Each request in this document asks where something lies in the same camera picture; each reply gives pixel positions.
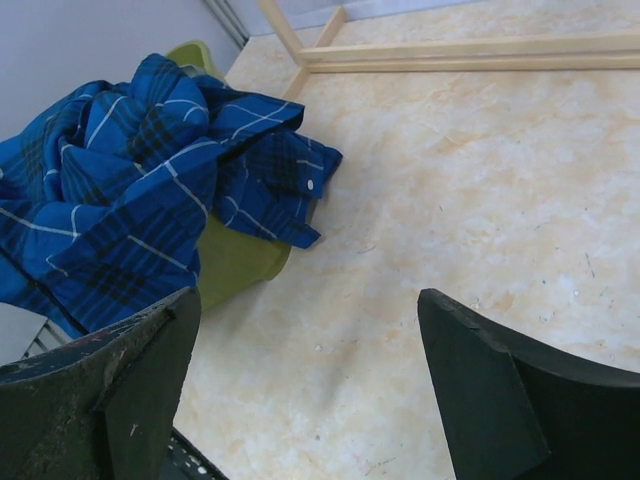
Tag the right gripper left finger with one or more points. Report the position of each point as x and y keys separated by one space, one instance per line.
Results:
x=101 y=406

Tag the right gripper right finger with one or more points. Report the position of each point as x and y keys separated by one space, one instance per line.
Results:
x=513 y=407

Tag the blue plaid shirt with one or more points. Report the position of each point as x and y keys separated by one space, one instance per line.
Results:
x=105 y=194

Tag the olive green plastic basket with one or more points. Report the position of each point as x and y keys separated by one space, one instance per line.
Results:
x=232 y=261

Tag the wooden clothes rack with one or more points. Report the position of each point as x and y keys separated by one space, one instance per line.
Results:
x=572 y=52

